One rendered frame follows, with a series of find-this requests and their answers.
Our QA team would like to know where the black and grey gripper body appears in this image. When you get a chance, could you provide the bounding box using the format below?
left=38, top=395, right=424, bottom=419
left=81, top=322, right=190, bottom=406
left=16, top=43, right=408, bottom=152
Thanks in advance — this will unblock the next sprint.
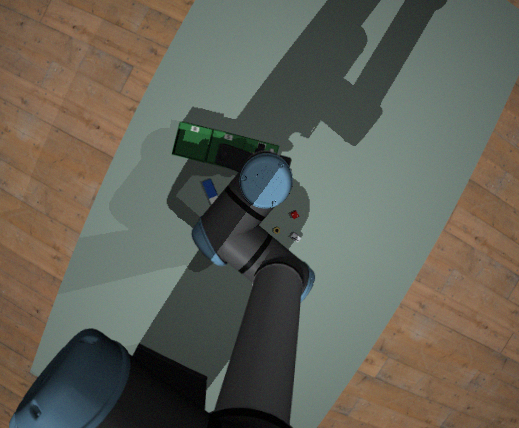
left=255, top=148, right=292, bottom=166

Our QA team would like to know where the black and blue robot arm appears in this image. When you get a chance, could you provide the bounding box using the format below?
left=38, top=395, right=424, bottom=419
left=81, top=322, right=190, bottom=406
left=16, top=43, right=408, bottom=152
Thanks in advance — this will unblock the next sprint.
left=9, top=143, right=315, bottom=428

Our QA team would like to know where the green rack of three bins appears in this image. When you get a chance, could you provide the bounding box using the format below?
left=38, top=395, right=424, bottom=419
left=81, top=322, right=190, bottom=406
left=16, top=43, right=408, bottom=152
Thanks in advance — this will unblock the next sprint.
left=171, top=122, right=279, bottom=167

